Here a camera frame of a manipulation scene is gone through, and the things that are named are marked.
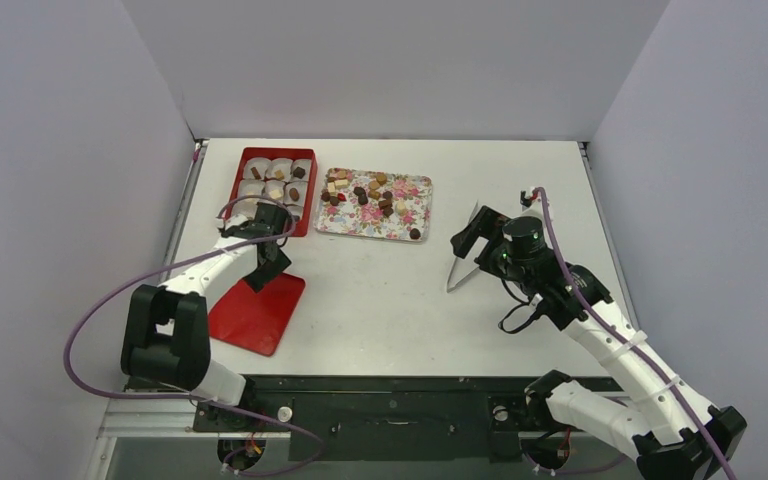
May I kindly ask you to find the red box lid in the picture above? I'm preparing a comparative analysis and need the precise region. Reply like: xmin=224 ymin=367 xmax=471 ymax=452
xmin=208 ymin=273 xmax=306 ymax=357

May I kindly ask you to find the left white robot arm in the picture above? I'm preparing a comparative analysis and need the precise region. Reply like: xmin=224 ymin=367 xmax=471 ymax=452
xmin=120 ymin=203 xmax=456 ymax=430

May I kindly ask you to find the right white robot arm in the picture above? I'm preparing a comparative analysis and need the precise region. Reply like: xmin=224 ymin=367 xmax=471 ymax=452
xmin=450 ymin=206 xmax=747 ymax=479

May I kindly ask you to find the red chocolate box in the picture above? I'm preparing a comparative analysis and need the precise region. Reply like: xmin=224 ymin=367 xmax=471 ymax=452
xmin=230 ymin=147 xmax=318 ymax=237

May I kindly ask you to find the floral serving tray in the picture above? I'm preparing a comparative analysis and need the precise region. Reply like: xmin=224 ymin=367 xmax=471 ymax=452
xmin=314 ymin=168 xmax=433 ymax=243

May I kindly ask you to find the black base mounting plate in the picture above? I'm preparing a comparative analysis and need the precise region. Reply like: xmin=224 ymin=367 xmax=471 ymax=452
xmin=181 ymin=375 xmax=575 ymax=467

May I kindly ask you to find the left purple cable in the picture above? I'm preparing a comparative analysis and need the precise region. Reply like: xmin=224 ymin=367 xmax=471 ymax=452
xmin=63 ymin=195 xmax=326 ymax=479

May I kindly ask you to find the purple cable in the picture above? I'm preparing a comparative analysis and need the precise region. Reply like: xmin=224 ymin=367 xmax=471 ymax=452
xmin=530 ymin=186 xmax=740 ymax=480
xmin=63 ymin=195 xmax=326 ymax=479

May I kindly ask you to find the black looped cable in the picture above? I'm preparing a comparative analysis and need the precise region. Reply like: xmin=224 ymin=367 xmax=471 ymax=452
xmin=497 ymin=284 xmax=544 ymax=335

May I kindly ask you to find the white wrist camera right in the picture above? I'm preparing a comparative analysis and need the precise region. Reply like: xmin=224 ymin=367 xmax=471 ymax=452
xmin=519 ymin=188 xmax=545 ymax=222

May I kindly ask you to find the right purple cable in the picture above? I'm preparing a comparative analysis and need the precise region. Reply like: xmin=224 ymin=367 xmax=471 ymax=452
xmin=530 ymin=186 xmax=740 ymax=480

